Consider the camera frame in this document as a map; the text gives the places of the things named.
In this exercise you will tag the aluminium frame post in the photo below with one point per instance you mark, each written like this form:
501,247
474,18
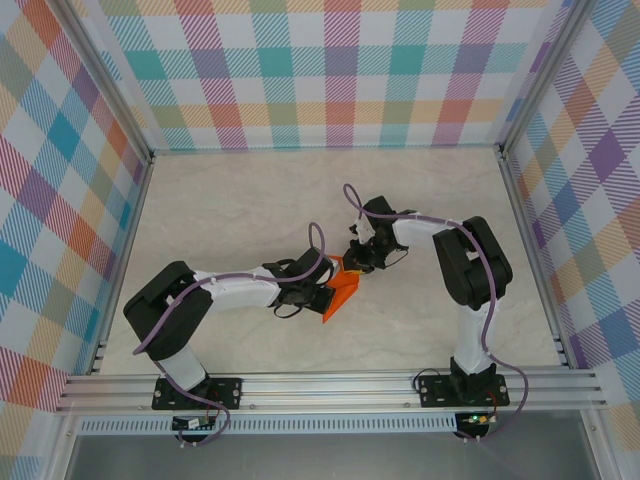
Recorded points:
545,75
100,75

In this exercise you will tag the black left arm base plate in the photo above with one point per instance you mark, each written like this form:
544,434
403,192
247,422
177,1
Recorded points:
227,392

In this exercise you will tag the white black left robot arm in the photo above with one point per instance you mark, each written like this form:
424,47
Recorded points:
240,295

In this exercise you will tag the orange paper sheet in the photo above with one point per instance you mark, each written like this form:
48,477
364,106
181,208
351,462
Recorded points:
345,295

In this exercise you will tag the aluminium lower frame strut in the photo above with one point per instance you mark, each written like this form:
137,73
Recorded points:
62,450
600,445

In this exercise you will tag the small black circuit board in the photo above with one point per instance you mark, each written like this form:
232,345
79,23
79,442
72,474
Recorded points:
192,424

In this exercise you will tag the aluminium table side rail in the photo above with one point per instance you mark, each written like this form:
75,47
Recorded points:
127,250
530,250

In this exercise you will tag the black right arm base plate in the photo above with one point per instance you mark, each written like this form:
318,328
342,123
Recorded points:
435,392

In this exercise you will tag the long aluminium mounting rail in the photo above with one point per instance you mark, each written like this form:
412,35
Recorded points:
325,390

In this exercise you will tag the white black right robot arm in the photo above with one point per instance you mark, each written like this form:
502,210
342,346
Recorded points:
415,235

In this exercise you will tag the small circuit board green light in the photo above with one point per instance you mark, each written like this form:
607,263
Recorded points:
477,419

